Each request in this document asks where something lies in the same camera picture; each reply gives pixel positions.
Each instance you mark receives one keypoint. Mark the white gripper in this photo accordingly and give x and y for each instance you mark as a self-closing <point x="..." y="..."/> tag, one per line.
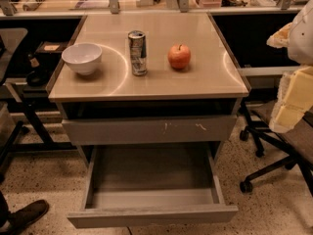
<point x="301" y="39"/>

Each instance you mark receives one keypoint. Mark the black chair left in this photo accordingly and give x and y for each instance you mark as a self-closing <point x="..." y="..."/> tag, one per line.
<point x="10" y="130"/>

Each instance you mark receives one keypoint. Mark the silver redbull can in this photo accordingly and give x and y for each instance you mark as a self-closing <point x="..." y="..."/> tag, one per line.
<point x="137" y="51"/>

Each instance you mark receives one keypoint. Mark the red apple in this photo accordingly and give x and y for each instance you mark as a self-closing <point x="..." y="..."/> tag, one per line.
<point x="179" y="56"/>

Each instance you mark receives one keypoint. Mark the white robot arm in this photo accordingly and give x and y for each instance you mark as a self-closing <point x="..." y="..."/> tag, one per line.
<point x="300" y="48"/>

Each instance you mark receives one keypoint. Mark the brown shoe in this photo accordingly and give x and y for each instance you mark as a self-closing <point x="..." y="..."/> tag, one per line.
<point x="24" y="217"/>

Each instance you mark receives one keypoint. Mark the open grey middle drawer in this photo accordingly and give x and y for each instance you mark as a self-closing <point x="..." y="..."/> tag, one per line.
<point x="152" y="184"/>

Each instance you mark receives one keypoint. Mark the grey drawer cabinet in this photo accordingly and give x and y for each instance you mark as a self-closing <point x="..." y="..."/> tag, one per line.
<point x="210" y="85"/>

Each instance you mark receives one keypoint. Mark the white bowl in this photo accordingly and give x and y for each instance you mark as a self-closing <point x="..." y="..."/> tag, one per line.
<point x="83" y="58"/>

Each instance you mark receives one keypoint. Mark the black office chair right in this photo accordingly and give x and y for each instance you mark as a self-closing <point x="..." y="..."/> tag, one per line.
<point x="297" y="143"/>

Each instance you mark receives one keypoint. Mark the closed grey top drawer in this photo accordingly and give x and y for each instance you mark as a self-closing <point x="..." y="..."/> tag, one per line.
<point x="141" y="130"/>

